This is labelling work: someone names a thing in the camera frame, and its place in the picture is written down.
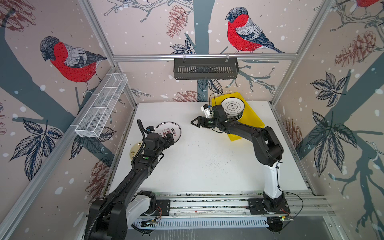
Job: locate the white wire mesh basket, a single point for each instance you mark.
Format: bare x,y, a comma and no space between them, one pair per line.
99,112

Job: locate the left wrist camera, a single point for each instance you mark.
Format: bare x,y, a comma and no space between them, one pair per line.
150,129

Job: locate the aluminium corner post right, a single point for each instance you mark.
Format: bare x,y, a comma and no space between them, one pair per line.
320,16

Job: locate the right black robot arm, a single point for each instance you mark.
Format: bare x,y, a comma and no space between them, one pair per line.
267,148

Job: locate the aluminium corner post left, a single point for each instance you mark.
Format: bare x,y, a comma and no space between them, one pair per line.
106,47

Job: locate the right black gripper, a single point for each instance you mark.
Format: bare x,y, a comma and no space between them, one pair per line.
201,118

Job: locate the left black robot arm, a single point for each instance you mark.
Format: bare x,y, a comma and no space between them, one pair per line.
110,217

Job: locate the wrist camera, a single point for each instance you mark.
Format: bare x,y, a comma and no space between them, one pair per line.
150,129
206,109

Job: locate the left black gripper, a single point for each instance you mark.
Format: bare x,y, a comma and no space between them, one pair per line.
170,139

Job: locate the white plate black flower outline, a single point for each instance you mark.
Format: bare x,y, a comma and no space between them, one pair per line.
233,106

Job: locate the aluminium rail base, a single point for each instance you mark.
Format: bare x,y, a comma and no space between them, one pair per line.
208,211

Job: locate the black hanging basket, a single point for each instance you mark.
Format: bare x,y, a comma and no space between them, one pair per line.
206,69

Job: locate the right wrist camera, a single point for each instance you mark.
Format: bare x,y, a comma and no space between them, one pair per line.
206,109

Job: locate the white plate red characters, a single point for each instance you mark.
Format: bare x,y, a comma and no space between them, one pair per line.
169,128

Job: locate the cream yellow small plate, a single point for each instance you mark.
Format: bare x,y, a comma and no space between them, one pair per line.
135,148

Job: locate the horizontal aluminium bar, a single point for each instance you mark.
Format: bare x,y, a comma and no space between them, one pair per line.
242,57

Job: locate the aluminium corner post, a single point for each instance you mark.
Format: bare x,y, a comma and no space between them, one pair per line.
320,16
106,47

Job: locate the yellow plastic bin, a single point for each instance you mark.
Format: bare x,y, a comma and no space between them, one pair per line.
249,116

